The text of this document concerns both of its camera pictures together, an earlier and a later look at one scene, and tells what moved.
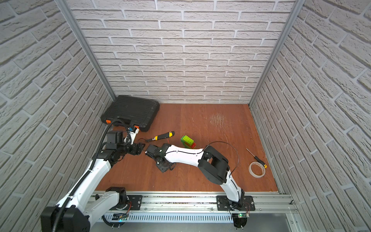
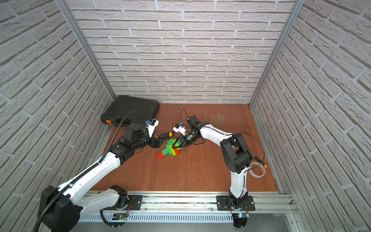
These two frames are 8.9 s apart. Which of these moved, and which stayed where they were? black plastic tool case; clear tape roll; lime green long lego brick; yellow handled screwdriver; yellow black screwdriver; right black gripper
Moved: right black gripper; lime green long lego brick
Stayed: black plastic tool case; yellow black screwdriver; yellow handled screwdriver; clear tape roll
